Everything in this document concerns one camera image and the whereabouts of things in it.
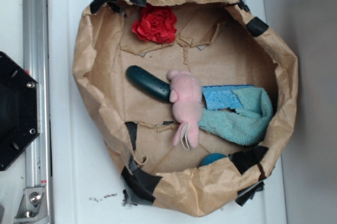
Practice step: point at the dark green plastic pickle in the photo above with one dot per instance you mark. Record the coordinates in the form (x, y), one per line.
(148, 83)

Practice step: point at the pink plush toy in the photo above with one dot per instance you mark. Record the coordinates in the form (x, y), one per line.
(186, 97)

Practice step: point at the brown paper bag bin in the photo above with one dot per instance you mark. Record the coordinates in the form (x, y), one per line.
(220, 42)

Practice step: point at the blue sponge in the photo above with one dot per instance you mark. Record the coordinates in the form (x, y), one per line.
(219, 97)

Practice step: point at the red crumpled paper flower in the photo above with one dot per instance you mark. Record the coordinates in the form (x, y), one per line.
(156, 24)

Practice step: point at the blue ball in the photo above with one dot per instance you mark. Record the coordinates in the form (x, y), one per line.
(210, 158)

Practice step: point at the teal terry cloth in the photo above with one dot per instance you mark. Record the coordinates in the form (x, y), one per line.
(243, 126)

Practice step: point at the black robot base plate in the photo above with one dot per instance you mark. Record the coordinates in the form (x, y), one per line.
(19, 111)

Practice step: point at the metal corner bracket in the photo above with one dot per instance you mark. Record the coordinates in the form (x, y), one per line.
(33, 206)

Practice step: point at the aluminium extrusion rail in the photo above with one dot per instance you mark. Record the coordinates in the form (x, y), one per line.
(35, 45)

